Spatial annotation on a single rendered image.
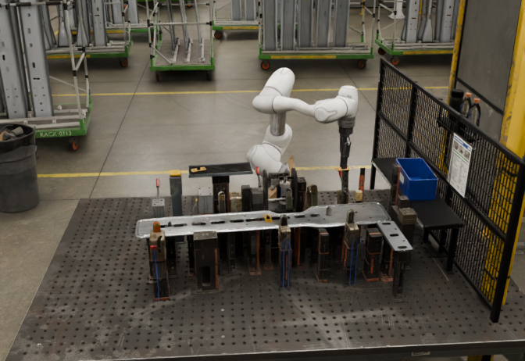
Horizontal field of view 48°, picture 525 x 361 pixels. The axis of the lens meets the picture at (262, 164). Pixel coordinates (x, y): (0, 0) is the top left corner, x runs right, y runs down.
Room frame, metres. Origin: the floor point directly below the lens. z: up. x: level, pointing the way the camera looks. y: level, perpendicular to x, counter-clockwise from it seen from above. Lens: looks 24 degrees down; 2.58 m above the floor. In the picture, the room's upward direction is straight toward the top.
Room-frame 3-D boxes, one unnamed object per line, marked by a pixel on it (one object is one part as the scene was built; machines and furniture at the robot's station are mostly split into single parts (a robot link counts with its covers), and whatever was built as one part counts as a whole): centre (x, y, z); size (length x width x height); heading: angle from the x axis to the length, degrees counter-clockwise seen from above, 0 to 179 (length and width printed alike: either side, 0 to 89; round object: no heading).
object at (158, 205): (2.89, 0.58, 0.88); 0.11 x 0.10 x 0.36; 8
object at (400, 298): (2.52, -0.70, 0.84); 0.11 x 0.06 x 0.29; 8
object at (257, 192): (3.00, 0.03, 0.89); 0.13 x 0.11 x 0.38; 8
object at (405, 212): (2.79, -0.78, 0.88); 0.08 x 0.08 x 0.36; 8
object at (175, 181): (3.07, 0.50, 0.92); 0.08 x 0.08 x 0.44; 8
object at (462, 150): (2.86, -1.05, 1.30); 0.23 x 0.02 x 0.31; 8
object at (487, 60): (4.91, -1.88, 1.00); 1.34 x 0.14 x 2.00; 4
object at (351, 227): (2.66, -0.46, 0.87); 0.12 x 0.09 x 0.35; 8
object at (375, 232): (2.70, -0.59, 0.84); 0.11 x 0.10 x 0.28; 8
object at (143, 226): (2.80, -0.01, 1.00); 1.38 x 0.22 x 0.02; 98
